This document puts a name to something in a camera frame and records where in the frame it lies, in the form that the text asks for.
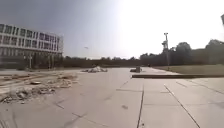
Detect small dark block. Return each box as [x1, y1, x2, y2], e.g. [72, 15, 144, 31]
[129, 66, 143, 74]

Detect tall light pole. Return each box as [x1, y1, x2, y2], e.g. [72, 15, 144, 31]
[161, 32, 170, 68]

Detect row of trees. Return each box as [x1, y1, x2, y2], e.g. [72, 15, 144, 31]
[62, 38, 224, 69]

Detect broken paving rubble heap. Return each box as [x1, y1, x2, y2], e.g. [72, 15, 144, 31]
[0, 71, 80, 105]

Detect large white multi-storey building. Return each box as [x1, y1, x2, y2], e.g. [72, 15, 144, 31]
[0, 23, 65, 70]

